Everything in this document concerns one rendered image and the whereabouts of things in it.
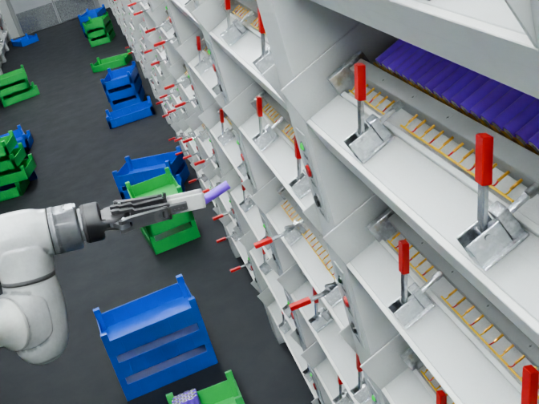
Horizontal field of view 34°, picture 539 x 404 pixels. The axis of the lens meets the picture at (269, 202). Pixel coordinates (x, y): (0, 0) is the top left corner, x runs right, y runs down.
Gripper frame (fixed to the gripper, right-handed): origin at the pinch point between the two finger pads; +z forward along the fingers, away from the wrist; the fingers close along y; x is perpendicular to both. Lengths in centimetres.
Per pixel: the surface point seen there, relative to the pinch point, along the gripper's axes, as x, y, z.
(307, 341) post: 40.6, 6.4, 21.4
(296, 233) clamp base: 6.3, -12.8, 18.0
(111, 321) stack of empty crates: 70, 98, -21
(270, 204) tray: 6.8, 6.0, 17.7
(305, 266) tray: 8.5, -22.8, 16.4
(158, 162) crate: 72, 263, 16
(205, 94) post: -2, 76, 18
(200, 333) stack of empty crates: 72, 79, 5
